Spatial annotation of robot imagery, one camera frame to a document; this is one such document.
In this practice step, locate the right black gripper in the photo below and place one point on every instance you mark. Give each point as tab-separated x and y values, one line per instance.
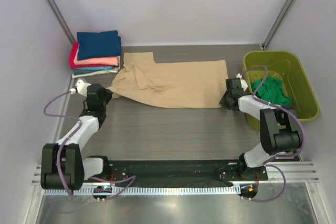
223	103

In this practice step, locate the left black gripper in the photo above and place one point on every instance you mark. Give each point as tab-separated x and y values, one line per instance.
107	94

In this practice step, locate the beige t shirt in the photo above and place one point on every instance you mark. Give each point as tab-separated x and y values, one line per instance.
196	85

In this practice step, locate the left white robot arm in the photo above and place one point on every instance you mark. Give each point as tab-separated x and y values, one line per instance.
62	166

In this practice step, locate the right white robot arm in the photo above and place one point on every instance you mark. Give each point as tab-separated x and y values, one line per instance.
280	131

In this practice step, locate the teal folded shirt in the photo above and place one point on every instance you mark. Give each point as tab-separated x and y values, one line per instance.
86	70

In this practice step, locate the salmon pink folded shirt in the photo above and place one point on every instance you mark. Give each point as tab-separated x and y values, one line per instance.
103	61

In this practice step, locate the green t shirt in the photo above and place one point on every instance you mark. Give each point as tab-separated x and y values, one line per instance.
271	91

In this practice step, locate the navy blue folded shirt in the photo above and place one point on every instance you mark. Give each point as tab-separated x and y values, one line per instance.
98	45

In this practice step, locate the crimson folded shirt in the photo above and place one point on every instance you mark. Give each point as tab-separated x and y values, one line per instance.
72	55

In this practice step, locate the olive green plastic bin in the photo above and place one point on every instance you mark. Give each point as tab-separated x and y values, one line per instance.
286	67

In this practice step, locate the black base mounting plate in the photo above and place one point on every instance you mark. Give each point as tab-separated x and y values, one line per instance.
187	173

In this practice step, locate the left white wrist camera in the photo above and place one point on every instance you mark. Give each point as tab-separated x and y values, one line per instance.
82	86

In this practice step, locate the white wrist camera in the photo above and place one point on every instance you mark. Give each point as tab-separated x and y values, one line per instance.
82	86
243	82

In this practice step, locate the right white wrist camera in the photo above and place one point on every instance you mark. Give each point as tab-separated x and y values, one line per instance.
243	82

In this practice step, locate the right aluminium frame post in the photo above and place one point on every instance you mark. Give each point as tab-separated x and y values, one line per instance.
277	23

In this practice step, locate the aluminium frame post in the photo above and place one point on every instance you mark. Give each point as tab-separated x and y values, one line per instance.
277	23
60	19

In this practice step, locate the left aluminium frame post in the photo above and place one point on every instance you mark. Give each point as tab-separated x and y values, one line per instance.
60	19

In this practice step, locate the white slotted cable duct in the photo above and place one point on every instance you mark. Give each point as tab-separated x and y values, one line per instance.
104	190

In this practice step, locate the aluminium extrusion rail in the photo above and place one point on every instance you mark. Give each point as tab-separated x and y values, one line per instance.
294	172

